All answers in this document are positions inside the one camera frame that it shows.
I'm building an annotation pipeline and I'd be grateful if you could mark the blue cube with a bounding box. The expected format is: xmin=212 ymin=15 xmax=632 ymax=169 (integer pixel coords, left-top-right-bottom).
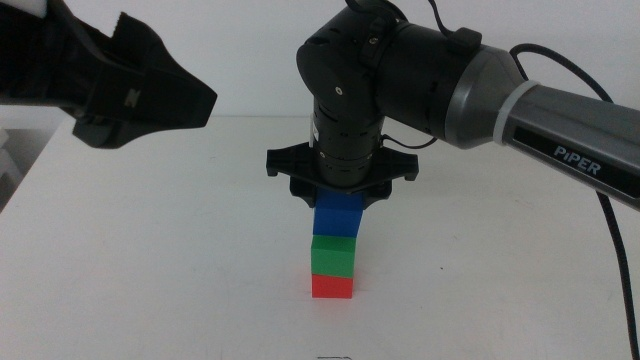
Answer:
xmin=312 ymin=188 xmax=365 ymax=238

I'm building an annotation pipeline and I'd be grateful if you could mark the green cube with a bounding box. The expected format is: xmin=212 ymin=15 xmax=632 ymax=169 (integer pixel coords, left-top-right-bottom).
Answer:
xmin=310 ymin=235 xmax=358 ymax=279

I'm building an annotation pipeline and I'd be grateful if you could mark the red cube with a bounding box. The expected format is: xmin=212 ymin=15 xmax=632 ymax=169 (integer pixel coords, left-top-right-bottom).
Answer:
xmin=311 ymin=273 xmax=354 ymax=300

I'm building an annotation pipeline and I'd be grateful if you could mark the thin black gripper wire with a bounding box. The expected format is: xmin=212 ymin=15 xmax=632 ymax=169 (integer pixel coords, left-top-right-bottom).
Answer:
xmin=380 ymin=132 xmax=440 ymax=151

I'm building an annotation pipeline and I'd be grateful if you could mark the black cable clip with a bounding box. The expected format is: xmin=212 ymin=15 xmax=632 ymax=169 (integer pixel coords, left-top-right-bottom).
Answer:
xmin=446 ymin=27 xmax=484 ymax=55

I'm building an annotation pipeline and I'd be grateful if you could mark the black braided cable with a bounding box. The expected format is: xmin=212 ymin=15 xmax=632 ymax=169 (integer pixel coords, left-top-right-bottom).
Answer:
xmin=508 ymin=43 xmax=640 ymax=360

